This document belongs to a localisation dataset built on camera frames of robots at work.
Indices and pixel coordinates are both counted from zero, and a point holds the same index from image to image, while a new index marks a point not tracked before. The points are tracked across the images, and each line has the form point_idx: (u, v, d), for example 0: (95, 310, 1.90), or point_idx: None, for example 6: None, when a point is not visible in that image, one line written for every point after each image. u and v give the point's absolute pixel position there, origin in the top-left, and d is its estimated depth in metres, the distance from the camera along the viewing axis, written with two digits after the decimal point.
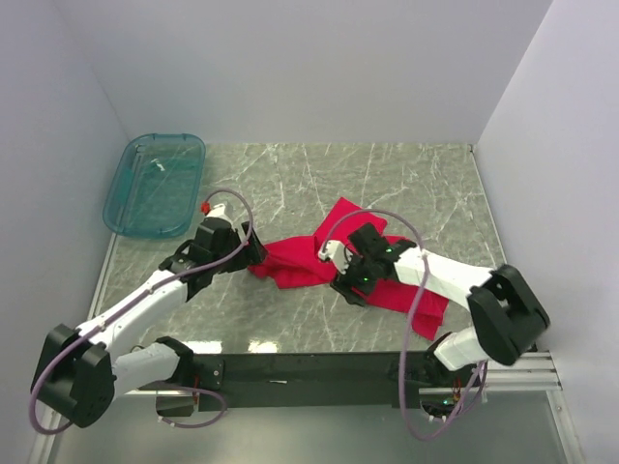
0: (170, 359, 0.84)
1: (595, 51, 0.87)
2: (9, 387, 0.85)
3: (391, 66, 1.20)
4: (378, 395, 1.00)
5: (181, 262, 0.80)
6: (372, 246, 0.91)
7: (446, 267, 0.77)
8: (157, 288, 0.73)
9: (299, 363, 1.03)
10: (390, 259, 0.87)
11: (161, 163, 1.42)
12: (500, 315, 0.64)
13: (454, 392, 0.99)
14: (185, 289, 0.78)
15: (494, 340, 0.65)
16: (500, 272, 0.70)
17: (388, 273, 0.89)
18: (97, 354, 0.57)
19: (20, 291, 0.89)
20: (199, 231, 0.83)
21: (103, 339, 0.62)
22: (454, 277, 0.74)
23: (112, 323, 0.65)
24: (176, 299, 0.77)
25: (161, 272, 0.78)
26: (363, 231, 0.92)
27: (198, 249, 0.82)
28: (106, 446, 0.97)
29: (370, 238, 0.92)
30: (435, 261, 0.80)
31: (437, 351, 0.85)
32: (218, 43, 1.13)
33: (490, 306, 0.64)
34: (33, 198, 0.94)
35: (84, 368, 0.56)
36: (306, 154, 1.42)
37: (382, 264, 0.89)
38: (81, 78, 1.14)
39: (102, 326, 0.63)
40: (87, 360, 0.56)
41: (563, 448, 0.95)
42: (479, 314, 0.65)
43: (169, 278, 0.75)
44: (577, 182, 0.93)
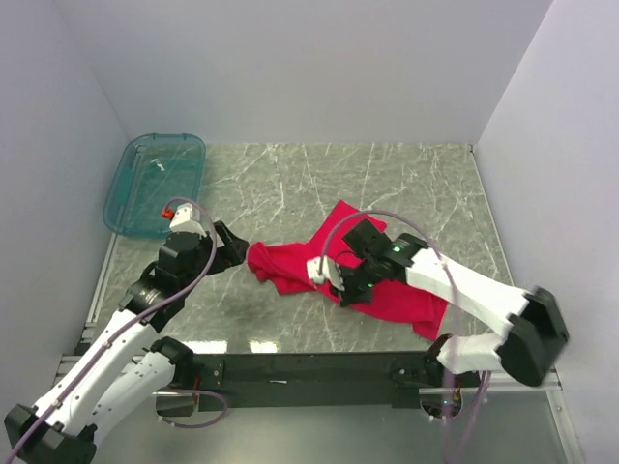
0: (165, 370, 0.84)
1: (595, 51, 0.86)
2: (10, 387, 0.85)
3: (391, 66, 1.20)
4: (378, 396, 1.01)
5: (144, 292, 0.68)
6: (373, 246, 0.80)
7: (475, 283, 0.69)
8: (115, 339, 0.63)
9: (299, 362, 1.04)
10: (397, 260, 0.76)
11: (161, 163, 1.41)
12: (537, 347, 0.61)
13: (454, 392, 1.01)
14: (151, 327, 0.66)
15: (525, 368, 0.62)
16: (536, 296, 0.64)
17: (395, 274, 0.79)
18: (56, 436, 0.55)
19: (21, 292, 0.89)
20: (162, 253, 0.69)
21: (62, 418, 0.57)
22: (484, 299, 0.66)
23: (70, 394, 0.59)
24: (146, 338, 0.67)
25: (121, 311, 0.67)
26: (361, 229, 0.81)
27: (162, 273, 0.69)
28: (106, 446, 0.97)
29: (369, 237, 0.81)
30: (460, 273, 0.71)
31: (441, 357, 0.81)
32: (217, 43, 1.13)
33: (531, 340, 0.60)
34: (33, 197, 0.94)
35: (48, 451, 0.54)
36: (306, 154, 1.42)
37: (387, 263, 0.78)
38: (81, 77, 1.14)
39: (56, 402, 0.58)
40: (47, 443, 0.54)
41: (563, 448, 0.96)
42: (519, 347, 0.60)
43: (126, 325, 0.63)
44: (577, 181, 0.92)
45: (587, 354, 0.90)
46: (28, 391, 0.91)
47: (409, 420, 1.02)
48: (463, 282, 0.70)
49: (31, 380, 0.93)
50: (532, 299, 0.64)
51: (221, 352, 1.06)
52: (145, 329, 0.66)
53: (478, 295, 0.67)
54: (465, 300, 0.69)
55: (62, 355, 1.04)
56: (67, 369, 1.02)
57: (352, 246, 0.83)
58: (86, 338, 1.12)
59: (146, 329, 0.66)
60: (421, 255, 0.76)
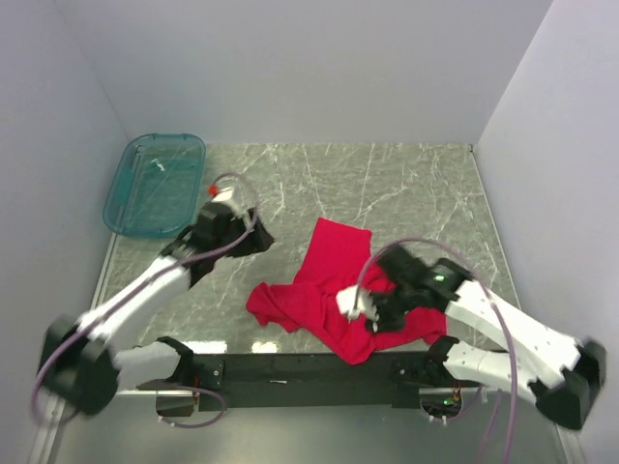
0: (171, 357, 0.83)
1: (594, 51, 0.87)
2: (9, 388, 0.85)
3: (392, 65, 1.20)
4: (379, 396, 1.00)
5: (183, 248, 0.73)
6: (410, 271, 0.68)
7: (527, 329, 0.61)
8: (156, 278, 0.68)
9: (299, 363, 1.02)
10: (441, 291, 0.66)
11: (161, 163, 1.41)
12: (588, 404, 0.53)
13: (454, 392, 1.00)
14: (187, 276, 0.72)
15: (568, 421, 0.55)
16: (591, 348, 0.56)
17: (434, 304, 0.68)
18: (99, 347, 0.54)
19: (20, 292, 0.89)
20: (199, 216, 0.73)
21: (105, 332, 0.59)
22: (536, 348, 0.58)
23: (111, 316, 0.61)
24: (179, 287, 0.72)
25: (160, 259, 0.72)
26: (394, 252, 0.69)
27: (199, 234, 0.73)
28: (106, 446, 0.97)
29: (405, 261, 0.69)
30: (512, 315, 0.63)
31: (448, 364, 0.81)
32: (217, 43, 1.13)
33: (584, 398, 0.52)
34: (33, 196, 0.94)
35: (87, 360, 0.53)
36: (306, 154, 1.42)
37: (427, 291, 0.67)
38: (81, 77, 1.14)
39: (102, 317, 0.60)
40: (88, 352, 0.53)
41: (563, 448, 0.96)
42: (571, 402, 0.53)
43: (168, 267, 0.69)
44: (576, 181, 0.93)
45: None
46: (28, 391, 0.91)
47: (409, 420, 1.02)
48: (514, 325, 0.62)
49: (31, 380, 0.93)
50: (586, 354, 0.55)
51: (221, 352, 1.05)
52: (183, 275, 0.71)
53: (528, 342, 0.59)
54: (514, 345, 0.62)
55: None
56: None
57: (383, 270, 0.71)
58: None
59: (184, 275, 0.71)
60: (468, 287, 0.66)
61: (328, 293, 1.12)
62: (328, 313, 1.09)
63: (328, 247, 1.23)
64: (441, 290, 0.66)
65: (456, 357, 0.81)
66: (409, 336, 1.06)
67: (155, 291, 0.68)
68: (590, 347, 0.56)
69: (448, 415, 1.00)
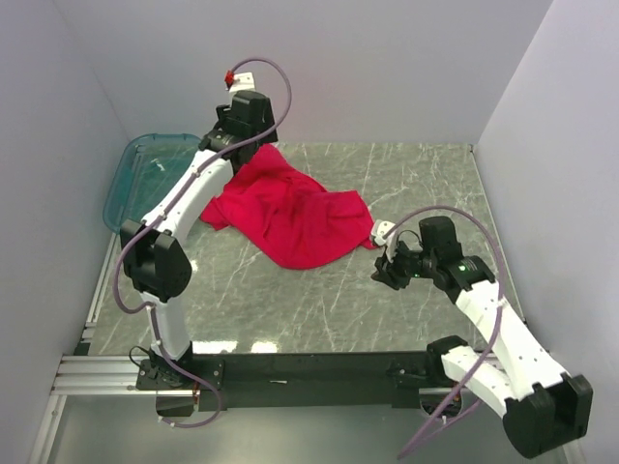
0: (184, 338, 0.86)
1: (593, 51, 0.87)
2: (9, 390, 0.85)
3: (391, 66, 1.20)
4: (378, 396, 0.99)
5: (220, 138, 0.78)
6: (443, 250, 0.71)
7: (522, 337, 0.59)
8: (203, 171, 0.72)
9: (299, 362, 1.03)
10: (458, 278, 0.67)
11: (161, 163, 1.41)
12: (548, 427, 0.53)
13: (454, 393, 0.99)
14: (229, 165, 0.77)
15: (524, 436, 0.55)
16: (574, 381, 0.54)
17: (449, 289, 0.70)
18: (167, 239, 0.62)
19: (19, 292, 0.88)
20: (233, 102, 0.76)
21: (168, 227, 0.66)
22: (520, 360, 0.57)
23: (171, 210, 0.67)
24: (227, 173, 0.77)
25: (201, 151, 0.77)
26: (441, 228, 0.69)
27: (234, 121, 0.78)
28: (106, 447, 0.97)
29: (445, 240, 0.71)
30: (513, 323, 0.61)
31: (443, 358, 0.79)
32: (216, 43, 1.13)
33: (544, 420, 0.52)
34: (34, 196, 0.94)
35: (161, 250, 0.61)
36: (306, 154, 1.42)
37: (445, 275, 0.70)
38: (81, 76, 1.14)
39: (163, 215, 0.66)
40: (161, 244, 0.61)
41: (563, 449, 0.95)
42: (528, 415, 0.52)
43: (214, 159, 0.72)
44: (576, 180, 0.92)
45: (587, 354, 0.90)
46: (28, 392, 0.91)
47: (409, 420, 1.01)
48: (509, 333, 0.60)
49: (31, 381, 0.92)
50: (568, 383, 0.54)
51: (230, 350, 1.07)
52: (226, 164, 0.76)
53: (515, 351, 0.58)
54: (501, 352, 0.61)
55: (62, 355, 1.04)
56: (67, 369, 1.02)
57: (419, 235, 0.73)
58: (87, 338, 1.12)
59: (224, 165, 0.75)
60: (489, 287, 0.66)
61: (274, 211, 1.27)
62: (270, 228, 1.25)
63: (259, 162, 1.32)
64: (458, 279, 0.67)
65: (453, 353, 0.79)
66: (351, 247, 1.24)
67: (203, 183, 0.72)
68: (575, 380, 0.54)
69: (448, 416, 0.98)
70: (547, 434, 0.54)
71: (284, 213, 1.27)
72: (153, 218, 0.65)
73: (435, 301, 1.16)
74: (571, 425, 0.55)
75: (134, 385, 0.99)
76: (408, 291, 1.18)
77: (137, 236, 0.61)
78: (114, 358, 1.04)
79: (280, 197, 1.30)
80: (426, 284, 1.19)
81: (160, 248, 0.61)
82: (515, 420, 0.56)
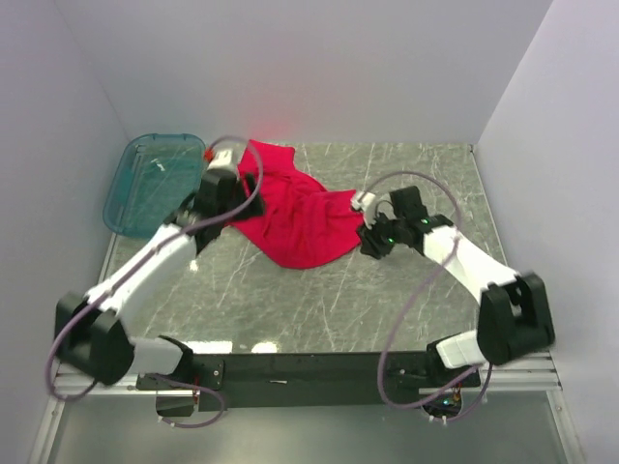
0: (172, 352, 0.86)
1: (593, 52, 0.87)
2: (9, 390, 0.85)
3: (391, 67, 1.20)
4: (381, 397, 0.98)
5: (187, 215, 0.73)
6: (410, 212, 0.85)
7: (476, 256, 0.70)
8: (162, 247, 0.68)
9: (299, 362, 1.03)
10: (422, 230, 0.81)
11: (161, 163, 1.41)
12: (509, 320, 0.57)
13: (454, 392, 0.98)
14: (193, 244, 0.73)
15: (493, 341, 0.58)
16: (524, 277, 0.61)
17: (417, 241, 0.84)
18: (110, 319, 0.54)
19: (20, 293, 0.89)
20: (202, 180, 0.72)
21: (117, 303, 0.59)
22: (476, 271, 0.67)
23: (120, 287, 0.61)
24: (188, 251, 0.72)
25: (165, 227, 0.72)
26: (405, 191, 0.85)
27: (202, 199, 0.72)
28: (106, 447, 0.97)
29: (411, 203, 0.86)
30: (469, 249, 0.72)
31: (438, 345, 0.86)
32: (216, 43, 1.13)
33: (501, 308, 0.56)
34: (34, 197, 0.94)
35: (99, 333, 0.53)
36: (306, 154, 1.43)
37: (411, 231, 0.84)
38: (81, 77, 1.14)
39: (110, 290, 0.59)
40: (101, 325, 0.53)
41: (563, 449, 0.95)
42: (486, 310, 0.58)
43: (174, 236, 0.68)
44: (576, 180, 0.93)
45: (587, 354, 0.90)
46: (28, 392, 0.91)
47: (410, 420, 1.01)
48: (465, 255, 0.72)
49: (31, 381, 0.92)
50: (520, 279, 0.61)
51: (227, 351, 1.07)
52: (189, 243, 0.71)
53: (471, 266, 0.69)
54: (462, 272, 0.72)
55: None
56: (67, 369, 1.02)
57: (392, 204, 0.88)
58: None
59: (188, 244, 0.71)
60: (448, 229, 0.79)
61: (273, 210, 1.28)
62: (269, 228, 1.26)
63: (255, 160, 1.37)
64: (422, 231, 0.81)
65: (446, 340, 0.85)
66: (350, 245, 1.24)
67: (162, 261, 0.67)
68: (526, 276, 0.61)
69: (448, 415, 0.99)
70: (515, 333, 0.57)
71: (284, 213, 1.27)
72: (98, 296, 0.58)
73: (435, 301, 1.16)
74: (538, 325, 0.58)
75: (134, 385, 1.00)
76: (408, 292, 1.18)
77: (78, 315, 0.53)
78: None
79: (280, 195, 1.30)
80: (427, 284, 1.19)
81: (98, 331, 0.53)
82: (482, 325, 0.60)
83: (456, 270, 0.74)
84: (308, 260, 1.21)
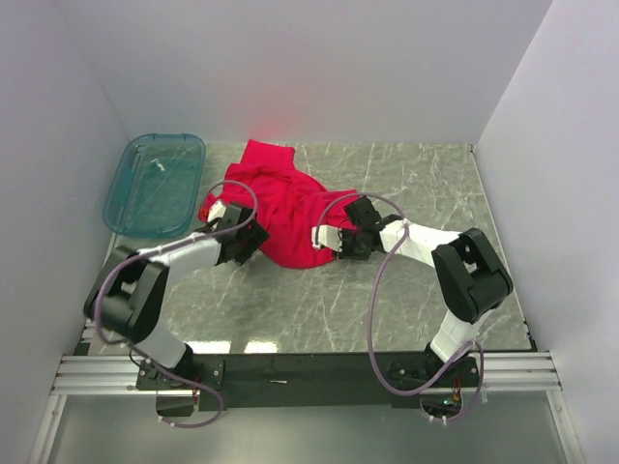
0: (179, 344, 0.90)
1: (593, 52, 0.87)
2: (8, 390, 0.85)
3: (390, 67, 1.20)
4: (381, 397, 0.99)
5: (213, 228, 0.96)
6: (364, 219, 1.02)
7: (423, 233, 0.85)
8: (198, 241, 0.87)
9: (299, 362, 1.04)
10: (376, 231, 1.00)
11: (161, 163, 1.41)
12: (463, 271, 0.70)
13: (454, 392, 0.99)
14: (217, 249, 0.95)
15: (455, 293, 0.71)
16: (467, 234, 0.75)
17: (374, 240, 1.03)
18: (157, 268, 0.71)
19: (19, 292, 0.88)
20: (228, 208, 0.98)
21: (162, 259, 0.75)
22: (426, 242, 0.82)
23: (167, 250, 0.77)
24: (210, 255, 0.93)
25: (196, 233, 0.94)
26: (358, 204, 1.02)
27: (226, 219, 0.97)
28: (106, 447, 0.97)
29: (364, 211, 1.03)
30: (417, 228, 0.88)
31: (432, 344, 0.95)
32: (216, 43, 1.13)
33: (454, 262, 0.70)
34: (32, 196, 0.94)
35: (147, 276, 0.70)
36: (306, 154, 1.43)
37: (369, 235, 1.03)
38: (81, 76, 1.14)
39: (161, 249, 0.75)
40: (149, 272, 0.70)
41: (563, 449, 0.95)
42: (443, 269, 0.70)
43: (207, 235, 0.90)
44: (576, 180, 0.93)
45: (587, 353, 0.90)
46: (27, 392, 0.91)
47: (409, 420, 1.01)
48: (415, 234, 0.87)
49: (30, 381, 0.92)
50: (464, 235, 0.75)
51: (221, 352, 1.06)
52: (214, 246, 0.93)
53: (422, 240, 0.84)
54: (417, 248, 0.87)
55: (62, 355, 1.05)
56: (67, 369, 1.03)
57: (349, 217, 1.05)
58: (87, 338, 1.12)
59: (213, 248, 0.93)
60: (396, 221, 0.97)
61: (273, 210, 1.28)
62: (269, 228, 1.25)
63: (254, 161, 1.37)
64: (377, 232, 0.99)
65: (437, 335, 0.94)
66: None
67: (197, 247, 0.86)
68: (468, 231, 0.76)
69: (448, 415, 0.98)
70: (473, 284, 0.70)
71: (284, 214, 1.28)
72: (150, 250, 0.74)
73: (435, 301, 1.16)
74: (490, 272, 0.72)
75: (134, 385, 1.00)
76: (409, 292, 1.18)
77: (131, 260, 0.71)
78: (113, 357, 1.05)
79: (279, 195, 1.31)
80: (427, 284, 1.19)
81: (148, 274, 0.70)
82: (446, 287, 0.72)
83: (410, 249, 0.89)
84: (309, 260, 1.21)
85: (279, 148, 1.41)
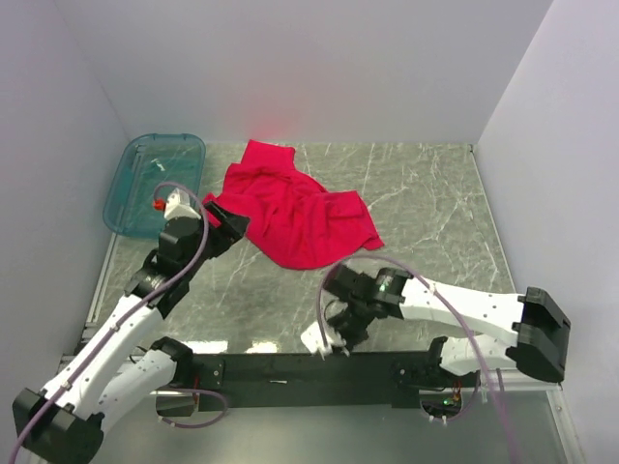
0: (167, 367, 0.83)
1: (591, 53, 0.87)
2: (8, 390, 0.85)
3: (390, 67, 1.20)
4: (379, 396, 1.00)
5: (150, 278, 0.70)
6: (357, 286, 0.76)
7: (470, 301, 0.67)
8: (123, 324, 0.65)
9: (299, 363, 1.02)
10: (382, 298, 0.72)
11: (161, 163, 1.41)
12: (547, 344, 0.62)
13: (454, 392, 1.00)
14: (159, 310, 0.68)
15: (544, 367, 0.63)
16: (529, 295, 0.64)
17: (388, 310, 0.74)
18: (66, 418, 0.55)
19: (19, 292, 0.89)
20: (162, 240, 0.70)
21: (73, 399, 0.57)
22: (486, 315, 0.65)
23: (79, 376, 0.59)
24: (157, 318, 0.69)
25: (128, 297, 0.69)
26: (341, 273, 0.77)
27: (165, 259, 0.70)
28: (105, 447, 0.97)
29: (350, 278, 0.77)
30: (452, 293, 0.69)
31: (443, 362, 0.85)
32: (216, 43, 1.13)
33: (541, 341, 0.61)
34: (33, 196, 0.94)
35: (58, 431, 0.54)
36: (306, 154, 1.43)
37: (378, 304, 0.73)
38: (81, 77, 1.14)
39: (67, 384, 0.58)
40: (59, 425, 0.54)
41: (563, 448, 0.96)
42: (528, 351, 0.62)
43: (134, 307, 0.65)
44: (575, 180, 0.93)
45: (587, 353, 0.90)
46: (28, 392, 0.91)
47: (409, 420, 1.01)
48: (459, 303, 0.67)
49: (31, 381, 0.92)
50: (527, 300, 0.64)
51: (221, 352, 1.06)
52: (154, 311, 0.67)
53: (478, 313, 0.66)
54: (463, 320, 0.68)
55: (62, 355, 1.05)
56: None
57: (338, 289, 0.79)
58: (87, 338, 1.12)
59: (151, 315, 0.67)
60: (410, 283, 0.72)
61: (273, 210, 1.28)
62: (269, 228, 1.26)
63: (254, 162, 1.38)
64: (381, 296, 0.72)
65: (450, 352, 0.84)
66: (350, 247, 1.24)
67: (122, 339, 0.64)
68: (529, 293, 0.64)
69: (448, 415, 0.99)
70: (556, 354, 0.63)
71: (284, 213, 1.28)
72: (55, 391, 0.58)
73: None
74: (555, 324, 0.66)
75: None
76: None
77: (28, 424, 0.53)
78: None
79: (280, 195, 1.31)
80: None
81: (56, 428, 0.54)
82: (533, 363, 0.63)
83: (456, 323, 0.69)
84: (309, 261, 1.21)
85: (279, 148, 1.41)
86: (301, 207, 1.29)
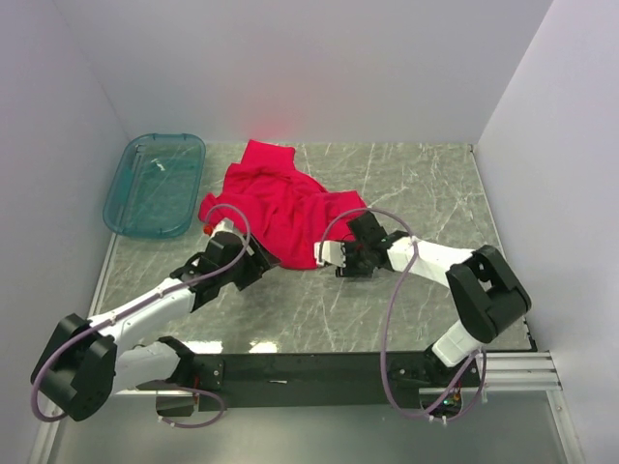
0: (170, 358, 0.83)
1: (591, 52, 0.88)
2: (7, 391, 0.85)
3: (389, 67, 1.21)
4: (380, 397, 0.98)
5: (191, 273, 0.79)
6: (369, 235, 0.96)
7: (435, 252, 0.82)
8: (166, 294, 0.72)
9: (298, 363, 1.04)
10: (383, 248, 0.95)
11: (161, 163, 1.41)
12: (478, 290, 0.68)
13: (454, 392, 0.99)
14: (191, 300, 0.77)
15: (472, 315, 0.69)
16: (481, 251, 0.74)
17: (382, 261, 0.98)
18: (103, 345, 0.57)
19: (19, 292, 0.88)
20: (209, 245, 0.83)
21: (113, 333, 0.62)
22: (438, 261, 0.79)
23: (122, 319, 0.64)
24: (183, 307, 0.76)
25: (170, 278, 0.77)
26: (363, 219, 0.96)
27: (207, 262, 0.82)
28: (105, 447, 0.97)
29: (368, 227, 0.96)
30: (427, 247, 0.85)
31: (434, 346, 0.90)
32: (216, 43, 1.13)
33: (469, 282, 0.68)
34: (33, 195, 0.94)
35: (93, 356, 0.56)
36: (306, 154, 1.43)
37: (377, 253, 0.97)
38: (80, 75, 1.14)
39: (112, 319, 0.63)
40: (95, 350, 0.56)
41: (563, 448, 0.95)
42: (457, 288, 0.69)
43: (180, 284, 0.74)
44: (575, 179, 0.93)
45: (588, 353, 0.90)
46: (27, 392, 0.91)
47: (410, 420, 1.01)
48: (427, 253, 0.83)
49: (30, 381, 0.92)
50: (478, 253, 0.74)
51: (219, 352, 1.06)
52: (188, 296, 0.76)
53: (433, 259, 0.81)
54: (427, 268, 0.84)
55: None
56: None
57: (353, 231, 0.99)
58: None
59: (186, 301, 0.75)
60: (403, 240, 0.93)
61: (273, 210, 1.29)
62: (268, 228, 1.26)
63: (254, 162, 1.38)
64: (384, 249, 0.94)
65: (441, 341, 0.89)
66: None
67: (164, 304, 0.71)
68: (482, 249, 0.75)
69: (448, 415, 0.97)
70: (488, 304, 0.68)
71: (283, 213, 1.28)
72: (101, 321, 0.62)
73: (435, 301, 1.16)
74: (507, 289, 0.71)
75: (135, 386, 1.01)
76: (409, 292, 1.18)
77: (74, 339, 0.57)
78: None
79: (280, 196, 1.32)
80: (427, 284, 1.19)
81: (93, 354, 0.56)
82: (463, 306, 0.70)
83: (423, 270, 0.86)
84: (309, 261, 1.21)
85: (279, 148, 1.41)
86: (301, 207, 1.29)
